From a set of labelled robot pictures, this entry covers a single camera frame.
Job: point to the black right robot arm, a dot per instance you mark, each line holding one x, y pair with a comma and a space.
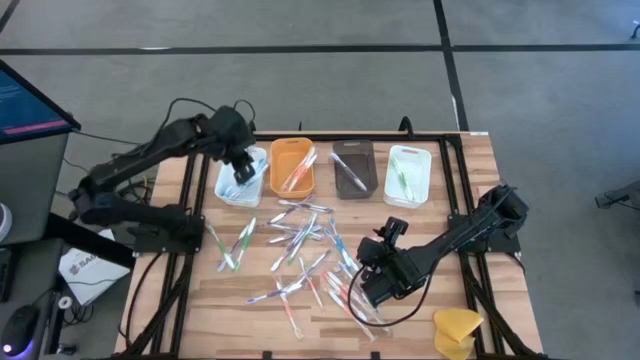
465, 227

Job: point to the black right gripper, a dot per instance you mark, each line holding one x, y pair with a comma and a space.
390, 270

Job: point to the dark keyboard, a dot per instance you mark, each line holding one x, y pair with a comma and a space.
4, 275

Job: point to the white printed booklet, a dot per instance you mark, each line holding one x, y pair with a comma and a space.
90, 272

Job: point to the white tape roll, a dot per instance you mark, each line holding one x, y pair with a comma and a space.
60, 302

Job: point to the green toothbrush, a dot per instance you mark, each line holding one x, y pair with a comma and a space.
406, 189
396, 167
246, 241
220, 245
303, 236

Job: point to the black stand foot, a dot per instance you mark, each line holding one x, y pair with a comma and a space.
620, 197

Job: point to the yellow cloth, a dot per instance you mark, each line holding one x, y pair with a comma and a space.
457, 325

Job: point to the grey translucent plastic bin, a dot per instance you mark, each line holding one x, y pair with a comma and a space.
367, 160

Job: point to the black computer mouse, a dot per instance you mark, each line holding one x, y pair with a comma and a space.
17, 330

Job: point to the computer monitor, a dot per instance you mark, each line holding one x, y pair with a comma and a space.
25, 110

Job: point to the white round object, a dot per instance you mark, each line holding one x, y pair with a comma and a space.
4, 222

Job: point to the black arched clamp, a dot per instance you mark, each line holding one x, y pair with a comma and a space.
406, 125

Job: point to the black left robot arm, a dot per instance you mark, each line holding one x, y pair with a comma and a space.
135, 160

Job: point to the orange plastic bin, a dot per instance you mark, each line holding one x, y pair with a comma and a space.
280, 175

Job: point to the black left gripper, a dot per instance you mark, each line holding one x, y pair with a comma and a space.
232, 132

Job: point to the grey desk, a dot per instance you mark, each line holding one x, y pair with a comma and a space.
30, 190

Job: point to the white plastic bin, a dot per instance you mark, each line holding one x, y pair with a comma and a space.
222, 190
419, 175

